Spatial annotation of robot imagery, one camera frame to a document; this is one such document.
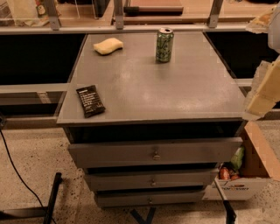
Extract black floor cable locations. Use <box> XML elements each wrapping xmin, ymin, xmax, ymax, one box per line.
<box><xmin>0</xmin><ymin>128</ymin><xmax>58</xmax><ymax>224</ymax></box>

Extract middle grey drawer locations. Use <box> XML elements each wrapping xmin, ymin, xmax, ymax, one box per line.
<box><xmin>85</xmin><ymin>169</ymin><xmax>218</xmax><ymax>192</ymax></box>

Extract grey drawer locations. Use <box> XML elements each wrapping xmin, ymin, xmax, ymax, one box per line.
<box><xmin>68</xmin><ymin>137</ymin><xmax>242</xmax><ymax>168</ymax></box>
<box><xmin>85</xmin><ymin>169</ymin><xmax>218</xmax><ymax>192</ymax></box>
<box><xmin>94</xmin><ymin>190</ymin><xmax>204</xmax><ymax>207</ymax></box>

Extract cardboard box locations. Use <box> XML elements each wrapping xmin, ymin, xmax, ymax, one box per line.
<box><xmin>203</xmin><ymin>121</ymin><xmax>280</xmax><ymax>201</ymax></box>

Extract green snack bag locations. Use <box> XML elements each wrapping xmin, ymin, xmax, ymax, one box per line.
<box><xmin>230</xmin><ymin>146</ymin><xmax>245</xmax><ymax>171</ymax></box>

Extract grey drawer cabinet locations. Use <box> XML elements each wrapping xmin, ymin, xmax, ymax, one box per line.
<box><xmin>58</xmin><ymin>32</ymin><xmax>244</xmax><ymax>196</ymax></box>

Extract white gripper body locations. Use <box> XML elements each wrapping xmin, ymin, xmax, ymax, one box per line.
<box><xmin>268</xmin><ymin>2</ymin><xmax>280</xmax><ymax>53</ymax></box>

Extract black rxbar chocolate wrapper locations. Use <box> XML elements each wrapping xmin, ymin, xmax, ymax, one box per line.
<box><xmin>76</xmin><ymin>85</ymin><xmax>106</xmax><ymax>118</ymax></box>

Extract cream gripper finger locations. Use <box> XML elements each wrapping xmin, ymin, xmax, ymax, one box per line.
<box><xmin>242</xmin><ymin>59</ymin><xmax>280</xmax><ymax>121</ymax></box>
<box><xmin>245</xmin><ymin>6</ymin><xmax>276</xmax><ymax>34</ymax></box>

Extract yellow sponge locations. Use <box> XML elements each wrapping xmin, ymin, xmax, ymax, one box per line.
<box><xmin>93</xmin><ymin>38</ymin><xmax>123</xmax><ymax>55</ymax></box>

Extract red snack packets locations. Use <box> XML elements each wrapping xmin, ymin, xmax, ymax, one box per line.
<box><xmin>219</xmin><ymin>167</ymin><xmax>240</xmax><ymax>180</ymax></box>

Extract metal railing frame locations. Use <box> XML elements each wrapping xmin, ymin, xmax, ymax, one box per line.
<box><xmin>0</xmin><ymin>0</ymin><xmax>253</xmax><ymax>35</ymax></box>

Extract black bar right floor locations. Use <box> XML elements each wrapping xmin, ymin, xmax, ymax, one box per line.
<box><xmin>213</xmin><ymin>179</ymin><xmax>237</xmax><ymax>224</ymax></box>

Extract top grey drawer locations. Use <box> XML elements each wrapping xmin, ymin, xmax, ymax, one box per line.
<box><xmin>68</xmin><ymin>137</ymin><xmax>242</xmax><ymax>168</ymax></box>

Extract black metal floor stand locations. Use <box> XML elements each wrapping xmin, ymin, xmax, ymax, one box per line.
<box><xmin>0</xmin><ymin>171</ymin><xmax>63</xmax><ymax>224</ymax></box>

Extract bottom grey drawer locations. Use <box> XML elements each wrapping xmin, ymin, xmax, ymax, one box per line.
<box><xmin>94</xmin><ymin>190</ymin><xmax>204</xmax><ymax>207</ymax></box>

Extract green soda can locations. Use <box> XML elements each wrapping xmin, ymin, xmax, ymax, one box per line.
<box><xmin>156</xmin><ymin>27</ymin><xmax>174</xmax><ymax>63</ymax></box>

